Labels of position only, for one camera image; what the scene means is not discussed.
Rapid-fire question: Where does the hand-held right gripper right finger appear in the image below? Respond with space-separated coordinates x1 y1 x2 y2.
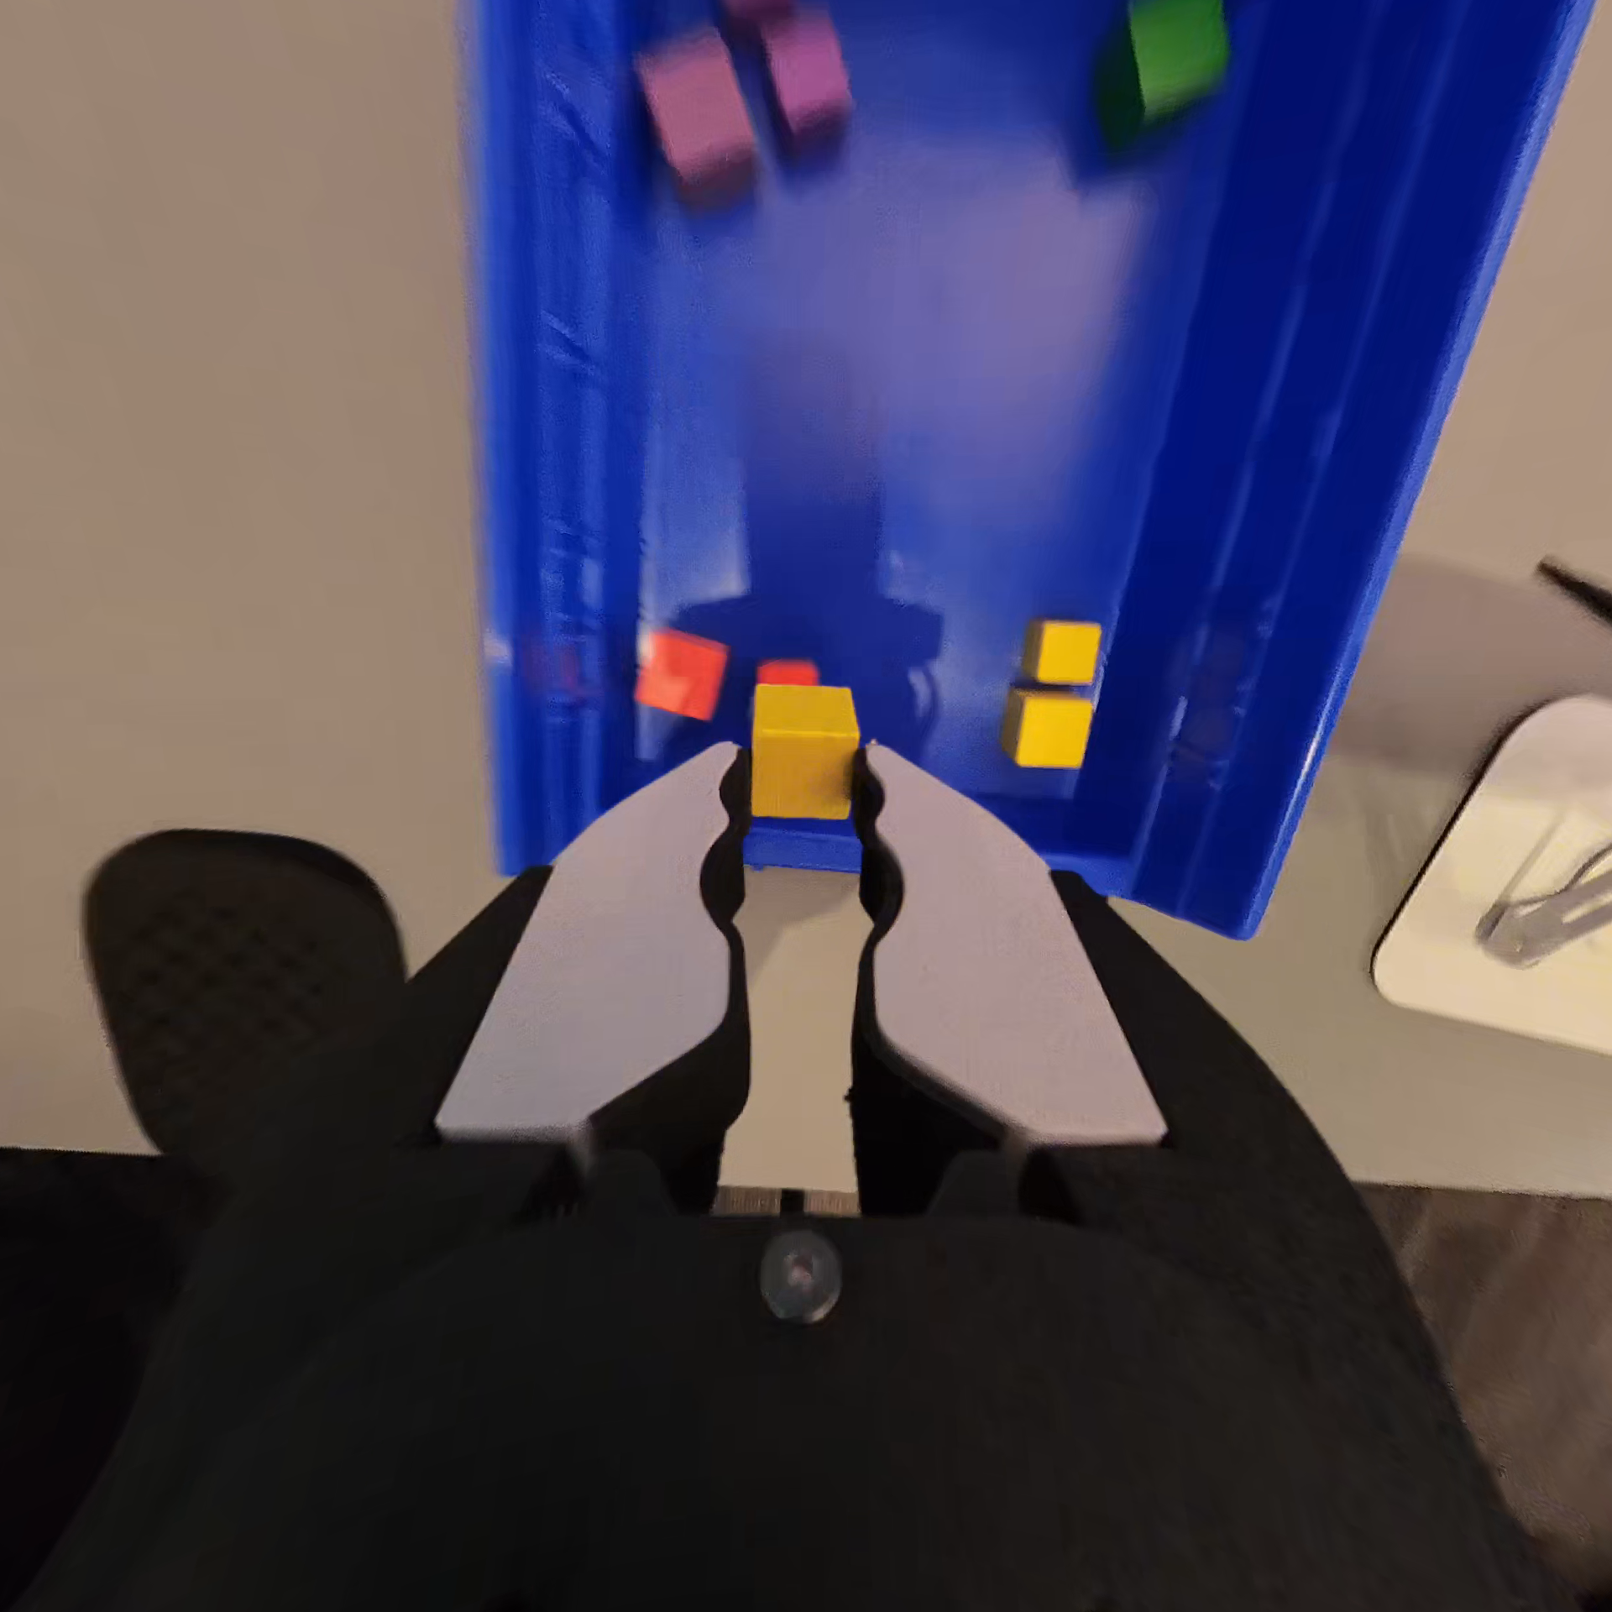
850 743 1165 1204

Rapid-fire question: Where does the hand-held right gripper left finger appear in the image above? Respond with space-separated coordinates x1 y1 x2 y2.
434 741 755 1211

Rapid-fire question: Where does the yellow wooden cube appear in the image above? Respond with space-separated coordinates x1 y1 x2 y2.
751 684 865 823
1005 685 1094 770
1023 619 1105 689

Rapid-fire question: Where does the blue plastic bin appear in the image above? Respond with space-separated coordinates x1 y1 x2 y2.
462 0 1597 941

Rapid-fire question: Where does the green wooden cube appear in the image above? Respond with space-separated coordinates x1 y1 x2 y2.
1097 0 1228 145

